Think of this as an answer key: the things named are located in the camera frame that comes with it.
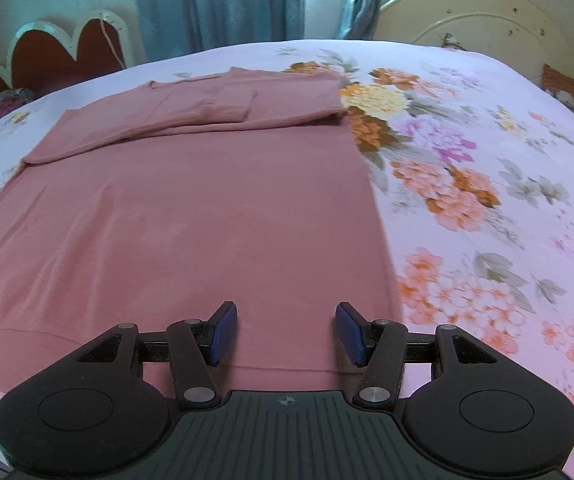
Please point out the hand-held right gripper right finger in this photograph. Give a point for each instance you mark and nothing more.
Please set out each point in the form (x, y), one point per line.
(349, 332)

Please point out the blue-grey wide curtain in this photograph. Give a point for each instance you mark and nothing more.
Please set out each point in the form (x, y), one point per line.
(217, 5)

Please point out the floral bed sheet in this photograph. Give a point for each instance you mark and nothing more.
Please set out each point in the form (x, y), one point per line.
(492, 125)

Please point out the cream round headboard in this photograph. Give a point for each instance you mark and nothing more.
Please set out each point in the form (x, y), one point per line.
(492, 15)

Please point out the orange patterned pillow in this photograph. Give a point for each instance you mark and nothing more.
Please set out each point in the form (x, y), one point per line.
(561, 84)

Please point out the blue-grey tied curtain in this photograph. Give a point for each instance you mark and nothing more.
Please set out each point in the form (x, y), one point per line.
(362, 0)

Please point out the red heart-shaped headboard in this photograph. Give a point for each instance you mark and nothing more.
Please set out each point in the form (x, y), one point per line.
(47, 55)

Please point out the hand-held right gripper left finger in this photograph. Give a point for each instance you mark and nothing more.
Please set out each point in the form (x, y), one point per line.
(224, 332)

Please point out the pink sweater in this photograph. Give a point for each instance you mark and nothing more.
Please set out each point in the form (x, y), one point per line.
(192, 220)

